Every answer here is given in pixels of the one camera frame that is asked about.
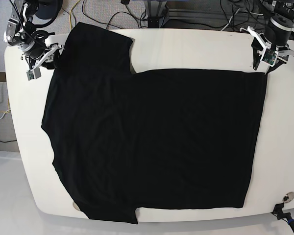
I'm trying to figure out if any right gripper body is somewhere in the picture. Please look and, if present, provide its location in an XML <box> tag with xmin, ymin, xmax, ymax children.
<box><xmin>21</xmin><ymin>43</ymin><xmax>54</xmax><ymax>69</ymax></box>

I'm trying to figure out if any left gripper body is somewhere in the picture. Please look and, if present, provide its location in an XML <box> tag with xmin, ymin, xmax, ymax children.
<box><xmin>263</xmin><ymin>31</ymin><xmax>291</xmax><ymax>51</ymax></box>

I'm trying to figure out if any black T-shirt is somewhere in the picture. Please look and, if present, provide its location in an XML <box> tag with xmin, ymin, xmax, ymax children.
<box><xmin>41</xmin><ymin>23</ymin><xmax>267</xmax><ymax>224</ymax></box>

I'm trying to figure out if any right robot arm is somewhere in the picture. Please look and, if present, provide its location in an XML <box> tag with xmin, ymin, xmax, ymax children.
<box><xmin>3</xmin><ymin>0</ymin><xmax>63</xmax><ymax>71</ymax></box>

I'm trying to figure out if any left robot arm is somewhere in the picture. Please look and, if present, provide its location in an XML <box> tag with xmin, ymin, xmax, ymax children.
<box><xmin>240</xmin><ymin>0</ymin><xmax>294</xmax><ymax>73</ymax></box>

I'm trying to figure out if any metal table grommet right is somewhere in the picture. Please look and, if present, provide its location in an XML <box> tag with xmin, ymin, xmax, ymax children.
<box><xmin>282</xmin><ymin>191</ymin><xmax>294</xmax><ymax>203</ymax></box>

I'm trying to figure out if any metal table grommet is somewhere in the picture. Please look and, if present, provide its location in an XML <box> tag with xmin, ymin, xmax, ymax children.
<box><xmin>282</xmin><ymin>191</ymin><xmax>294</xmax><ymax>203</ymax></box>
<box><xmin>73</xmin><ymin>202</ymin><xmax>80</xmax><ymax>211</ymax></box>

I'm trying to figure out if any metal table grommet left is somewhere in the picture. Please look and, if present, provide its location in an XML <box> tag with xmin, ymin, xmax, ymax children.
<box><xmin>73</xmin><ymin>202</ymin><xmax>80</xmax><ymax>211</ymax></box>

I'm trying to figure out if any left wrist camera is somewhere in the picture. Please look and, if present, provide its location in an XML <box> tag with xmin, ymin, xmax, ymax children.
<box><xmin>261</xmin><ymin>49</ymin><xmax>278</xmax><ymax>67</ymax></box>

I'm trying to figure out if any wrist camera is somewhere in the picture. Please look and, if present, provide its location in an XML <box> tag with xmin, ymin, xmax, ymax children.
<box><xmin>26</xmin><ymin>68</ymin><xmax>41</xmax><ymax>81</ymax></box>
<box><xmin>261</xmin><ymin>49</ymin><xmax>278</xmax><ymax>67</ymax></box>

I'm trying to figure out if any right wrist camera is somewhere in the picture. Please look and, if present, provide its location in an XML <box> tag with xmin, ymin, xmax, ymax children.
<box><xmin>26</xmin><ymin>68</ymin><xmax>41</xmax><ymax>81</ymax></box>

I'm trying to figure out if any yellow cable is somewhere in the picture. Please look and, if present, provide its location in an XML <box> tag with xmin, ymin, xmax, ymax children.
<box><xmin>69</xmin><ymin>0</ymin><xmax>83</xmax><ymax>33</ymax></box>

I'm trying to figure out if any central aluminium frame column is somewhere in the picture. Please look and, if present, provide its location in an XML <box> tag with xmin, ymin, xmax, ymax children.
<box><xmin>144</xmin><ymin>0</ymin><xmax>169</xmax><ymax>28</ymax></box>

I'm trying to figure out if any black clamp with cable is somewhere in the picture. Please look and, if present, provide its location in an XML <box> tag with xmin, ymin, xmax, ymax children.
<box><xmin>271</xmin><ymin>203</ymin><xmax>294</xmax><ymax>233</ymax></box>

